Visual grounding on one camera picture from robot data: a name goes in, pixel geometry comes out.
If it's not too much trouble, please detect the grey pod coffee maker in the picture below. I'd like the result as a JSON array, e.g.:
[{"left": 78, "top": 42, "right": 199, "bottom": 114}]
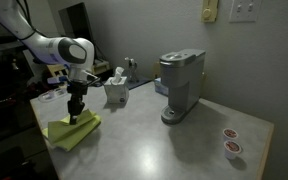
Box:
[{"left": 159, "top": 48, "right": 207, "bottom": 126}]

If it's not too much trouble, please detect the black monitor screen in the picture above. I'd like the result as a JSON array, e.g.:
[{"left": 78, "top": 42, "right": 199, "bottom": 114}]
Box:
[{"left": 57, "top": 2, "right": 95, "bottom": 43}]

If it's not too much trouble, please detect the clear plastic tray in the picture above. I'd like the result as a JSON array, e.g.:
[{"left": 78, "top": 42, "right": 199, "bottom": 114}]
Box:
[{"left": 37, "top": 88, "right": 69, "bottom": 104}]

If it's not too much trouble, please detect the dark blue placemat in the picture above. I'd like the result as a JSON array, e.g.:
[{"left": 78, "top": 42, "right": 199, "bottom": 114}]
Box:
[{"left": 93, "top": 74, "right": 154, "bottom": 91}]

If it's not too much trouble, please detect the yellow wall thermostat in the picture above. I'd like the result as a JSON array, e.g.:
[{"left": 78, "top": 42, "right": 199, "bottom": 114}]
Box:
[{"left": 200, "top": 0, "right": 220, "bottom": 24}]

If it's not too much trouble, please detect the blue box behind coffee maker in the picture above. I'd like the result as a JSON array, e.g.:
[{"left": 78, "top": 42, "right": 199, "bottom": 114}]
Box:
[{"left": 153, "top": 77, "right": 169, "bottom": 97}]

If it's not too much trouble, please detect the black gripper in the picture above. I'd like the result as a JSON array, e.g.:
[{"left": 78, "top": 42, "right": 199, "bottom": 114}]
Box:
[{"left": 66, "top": 81, "right": 89, "bottom": 126}]

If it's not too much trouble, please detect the white light switch plate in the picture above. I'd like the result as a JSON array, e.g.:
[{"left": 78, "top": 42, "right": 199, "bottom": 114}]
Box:
[{"left": 228, "top": 0, "right": 263, "bottom": 24}]

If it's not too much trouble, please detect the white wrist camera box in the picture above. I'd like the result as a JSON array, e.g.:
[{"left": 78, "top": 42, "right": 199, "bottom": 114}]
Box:
[{"left": 46, "top": 75, "right": 69, "bottom": 85}]

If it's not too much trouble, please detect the white tissue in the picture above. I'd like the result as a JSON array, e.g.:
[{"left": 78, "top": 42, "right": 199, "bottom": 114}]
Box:
[{"left": 112, "top": 66, "right": 126, "bottom": 85}]

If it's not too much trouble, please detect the grey tissue box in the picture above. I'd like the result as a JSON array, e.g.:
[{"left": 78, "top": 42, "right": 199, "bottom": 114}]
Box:
[{"left": 103, "top": 76, "right": 131, "bottom": 105}]

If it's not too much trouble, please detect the yellow-green microfibre cloth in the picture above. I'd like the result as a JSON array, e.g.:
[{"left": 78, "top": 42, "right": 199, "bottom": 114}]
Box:
[{"left": 42, "top": 108, "right": 103, "bottom": 152}]

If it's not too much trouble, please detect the coffee pod with red lid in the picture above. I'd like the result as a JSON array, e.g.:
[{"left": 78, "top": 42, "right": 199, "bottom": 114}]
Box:
[
  {"left": 223, "top": 139, "right": 243, "bottom": 161},
  {"left": 222, "top": 127, "right": 239, "bottom": 142}
]

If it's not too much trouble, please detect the glass jar with cutlery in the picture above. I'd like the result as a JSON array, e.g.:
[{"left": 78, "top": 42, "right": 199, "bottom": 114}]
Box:
[{"left": 123, "top": 56, "right": 140, "bottom": 84}]

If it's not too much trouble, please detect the wooden chair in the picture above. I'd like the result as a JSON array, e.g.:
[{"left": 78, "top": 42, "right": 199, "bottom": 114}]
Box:
[{"left": 46, "top": 59, "right": 111, "bottom": 82}]

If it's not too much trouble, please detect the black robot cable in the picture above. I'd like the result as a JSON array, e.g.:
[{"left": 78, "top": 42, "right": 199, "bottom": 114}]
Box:
[{"left": 82, "top": 70, "right": 102, "bottom": 88}]

